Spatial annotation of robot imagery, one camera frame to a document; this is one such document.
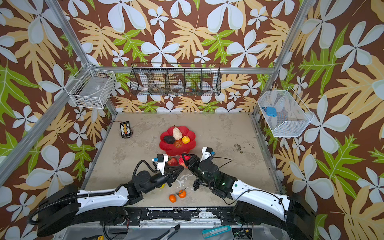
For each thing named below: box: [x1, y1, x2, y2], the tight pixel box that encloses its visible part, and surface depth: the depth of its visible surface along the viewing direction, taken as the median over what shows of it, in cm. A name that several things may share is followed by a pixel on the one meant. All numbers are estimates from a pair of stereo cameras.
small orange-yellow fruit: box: [181, 135, 191, 144], surface depth 103 cm
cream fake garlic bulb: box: [172, 125, 183, 141], surface depth 103 cm
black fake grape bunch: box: [192, 179, 203, 191], surface depth 85 cm
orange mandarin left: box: [169, 194, 177, 203], surface depth 80 cm
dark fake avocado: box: [163, 135, 175, 145], surface depth 101 cm
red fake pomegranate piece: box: [179, 153, 192, 169], surface depth 71 cm
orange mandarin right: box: [179, 189, 187, 199], surface depth 81 cm
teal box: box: [202, 225, 232, 239], surface depth 72 cm
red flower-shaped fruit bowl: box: [159, 126, 197, 156], surface depth 103 cm
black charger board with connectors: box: [120, 121, 132, 138], surface depth 110 cm
